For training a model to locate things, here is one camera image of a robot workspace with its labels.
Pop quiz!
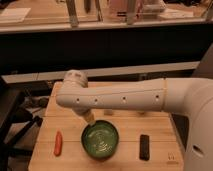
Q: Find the white paper sheet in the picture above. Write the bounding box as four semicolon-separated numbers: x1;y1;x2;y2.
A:
0;8;30;24

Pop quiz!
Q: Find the black rectangular bar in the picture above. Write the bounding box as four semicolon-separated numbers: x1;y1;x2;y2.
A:
139;135;150;161

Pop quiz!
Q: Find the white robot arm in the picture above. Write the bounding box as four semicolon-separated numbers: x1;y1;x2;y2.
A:
56;70;213;171

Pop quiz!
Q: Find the green ceramic bowl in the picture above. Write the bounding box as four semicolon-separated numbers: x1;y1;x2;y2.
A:
81;120;119;160

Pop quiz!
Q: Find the black chair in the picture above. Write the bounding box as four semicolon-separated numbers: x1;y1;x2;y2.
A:
0;76;43;171

